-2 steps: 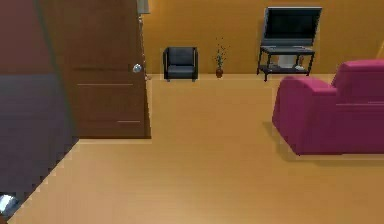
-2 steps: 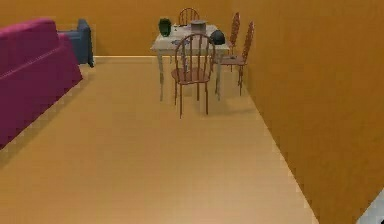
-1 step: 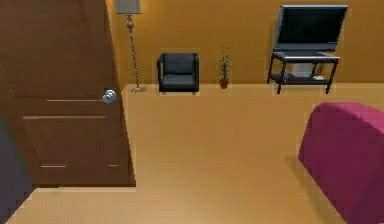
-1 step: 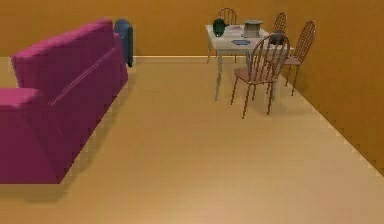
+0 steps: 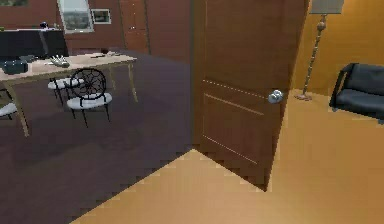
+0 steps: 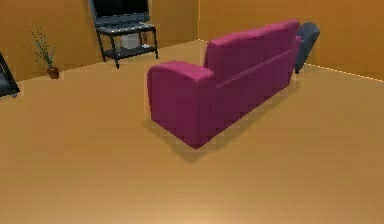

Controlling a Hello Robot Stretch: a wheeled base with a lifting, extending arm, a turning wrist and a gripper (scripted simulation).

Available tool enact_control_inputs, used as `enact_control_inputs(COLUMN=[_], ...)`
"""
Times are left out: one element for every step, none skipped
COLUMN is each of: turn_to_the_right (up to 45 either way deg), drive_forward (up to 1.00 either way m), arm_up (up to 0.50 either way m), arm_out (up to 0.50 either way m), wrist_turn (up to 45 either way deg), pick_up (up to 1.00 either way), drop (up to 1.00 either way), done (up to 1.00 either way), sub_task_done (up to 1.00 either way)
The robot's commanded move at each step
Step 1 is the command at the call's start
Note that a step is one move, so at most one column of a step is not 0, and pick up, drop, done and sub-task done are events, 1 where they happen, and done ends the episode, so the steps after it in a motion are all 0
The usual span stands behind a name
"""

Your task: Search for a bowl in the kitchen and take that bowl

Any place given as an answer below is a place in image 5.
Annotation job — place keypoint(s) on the small dark bowl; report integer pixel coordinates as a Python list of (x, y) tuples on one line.
[(104, 51)]

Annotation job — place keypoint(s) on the brown wooden room door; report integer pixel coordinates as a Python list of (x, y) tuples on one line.
[(240, 66)]

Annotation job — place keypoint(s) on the silver round door knob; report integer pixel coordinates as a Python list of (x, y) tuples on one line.
[(275, 96)]

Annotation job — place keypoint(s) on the brown panelled room door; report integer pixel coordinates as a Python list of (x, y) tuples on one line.
[(135, 25)]

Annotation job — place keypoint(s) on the light wooden dining table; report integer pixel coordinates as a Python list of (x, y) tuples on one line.
[(83, 63)]

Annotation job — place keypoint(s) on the floor lamp with grey shade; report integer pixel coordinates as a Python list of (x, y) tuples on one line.
[(316, 43)]

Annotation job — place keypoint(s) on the pale green crumpled cloth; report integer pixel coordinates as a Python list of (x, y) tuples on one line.
[(59, 61)]

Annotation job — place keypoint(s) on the white framed window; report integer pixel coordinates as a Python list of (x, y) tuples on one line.
[(76, 15)]

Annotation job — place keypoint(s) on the black leather sofa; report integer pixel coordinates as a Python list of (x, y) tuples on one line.
[(361, 90)]

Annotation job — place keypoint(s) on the dark blue round ornament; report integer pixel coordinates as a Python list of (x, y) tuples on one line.
[(43, 25)]

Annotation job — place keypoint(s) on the black cabinet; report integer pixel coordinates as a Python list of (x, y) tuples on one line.
[(26, 43)]

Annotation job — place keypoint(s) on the dark grey pot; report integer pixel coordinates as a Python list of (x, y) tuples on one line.
[(14, 67)]

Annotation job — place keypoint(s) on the white framed wall picture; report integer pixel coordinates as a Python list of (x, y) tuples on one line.
[(101, 16)]

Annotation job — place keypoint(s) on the dark framed wall picture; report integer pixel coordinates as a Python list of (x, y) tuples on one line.
[(13, 2)]

